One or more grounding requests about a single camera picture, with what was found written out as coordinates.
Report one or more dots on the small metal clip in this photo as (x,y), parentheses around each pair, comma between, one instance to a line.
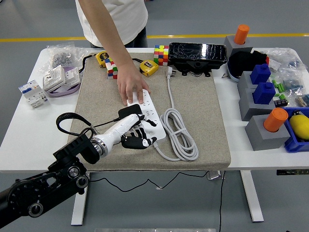
(225,76)

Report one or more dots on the small black block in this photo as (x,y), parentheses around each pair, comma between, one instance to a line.
(280,102)

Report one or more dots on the person's right hand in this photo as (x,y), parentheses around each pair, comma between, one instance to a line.
(130,83)

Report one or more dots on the clear bag of blue parts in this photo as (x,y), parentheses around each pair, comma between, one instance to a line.
(293,83)

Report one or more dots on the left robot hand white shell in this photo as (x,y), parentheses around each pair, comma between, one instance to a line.
(118,128)

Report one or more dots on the red block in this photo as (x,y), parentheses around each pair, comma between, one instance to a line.
(267,60)

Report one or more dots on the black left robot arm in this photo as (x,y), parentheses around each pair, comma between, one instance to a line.
(36,191)

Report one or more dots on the grey block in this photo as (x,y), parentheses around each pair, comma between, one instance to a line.
(251,110)
(243,84)
(231,47)
(263,142)

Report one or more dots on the person's right forearm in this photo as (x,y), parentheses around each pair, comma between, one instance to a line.
(109,31)

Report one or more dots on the metal bracket under table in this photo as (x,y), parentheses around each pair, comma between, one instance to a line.
(214,175)

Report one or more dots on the person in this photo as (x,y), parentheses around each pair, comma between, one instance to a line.
(132,19)

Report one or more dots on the black cap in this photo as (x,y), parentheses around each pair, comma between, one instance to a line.
(243,61)

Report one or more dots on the clear bag of small parts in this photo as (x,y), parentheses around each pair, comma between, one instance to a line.
(287,56)

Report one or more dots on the white table leg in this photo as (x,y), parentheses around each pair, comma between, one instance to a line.
(79,210)
(253,198)

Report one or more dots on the grey-brown fabric mat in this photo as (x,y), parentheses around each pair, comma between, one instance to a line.
(101,96)

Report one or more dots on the tall colourful puzzle cube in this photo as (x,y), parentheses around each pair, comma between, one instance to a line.
(161,55)

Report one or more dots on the white wall socket panel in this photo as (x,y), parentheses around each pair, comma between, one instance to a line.
(54,77)

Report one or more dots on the white blue round device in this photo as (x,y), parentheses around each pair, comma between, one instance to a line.
(232,76)

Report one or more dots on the yellow tape measure square label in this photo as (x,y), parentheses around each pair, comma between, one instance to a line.
(147,67)

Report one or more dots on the clear bag of connectors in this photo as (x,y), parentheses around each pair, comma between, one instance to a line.
(303,100)

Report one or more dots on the small green cylinder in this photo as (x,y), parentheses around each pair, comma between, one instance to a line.
(280,87)
(274,82)
(276,94)

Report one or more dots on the white switch plate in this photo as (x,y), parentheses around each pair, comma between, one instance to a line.
(72,76)

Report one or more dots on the white power strip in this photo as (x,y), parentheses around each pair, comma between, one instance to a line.
(150,106)

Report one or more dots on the yellow tape measure round label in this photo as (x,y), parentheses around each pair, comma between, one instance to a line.
(103,56)

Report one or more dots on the white blue circuit breaker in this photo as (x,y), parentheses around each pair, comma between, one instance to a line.
(30,93)

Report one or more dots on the clear bag of metal nuts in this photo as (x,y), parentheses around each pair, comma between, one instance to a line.
(61,58)

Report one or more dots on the black table control panel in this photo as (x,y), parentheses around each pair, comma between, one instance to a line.
(292,172)

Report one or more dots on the blue plastic bin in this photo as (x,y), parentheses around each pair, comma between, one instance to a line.
(294,146)

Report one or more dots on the black power adapter plug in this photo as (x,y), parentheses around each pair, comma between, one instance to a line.
(130,111)

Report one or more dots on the purple tape roll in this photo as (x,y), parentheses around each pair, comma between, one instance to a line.
(60,93)

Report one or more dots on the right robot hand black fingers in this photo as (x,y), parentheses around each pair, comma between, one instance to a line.
(288,228)

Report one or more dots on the blue block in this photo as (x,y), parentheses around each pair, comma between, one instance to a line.
(264,93)
(260,73)

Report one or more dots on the yellow toy fruit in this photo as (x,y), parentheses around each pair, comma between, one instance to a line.
(300,125)

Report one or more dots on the orange cylinder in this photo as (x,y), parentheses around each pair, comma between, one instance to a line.
(275,119)
(242,33)

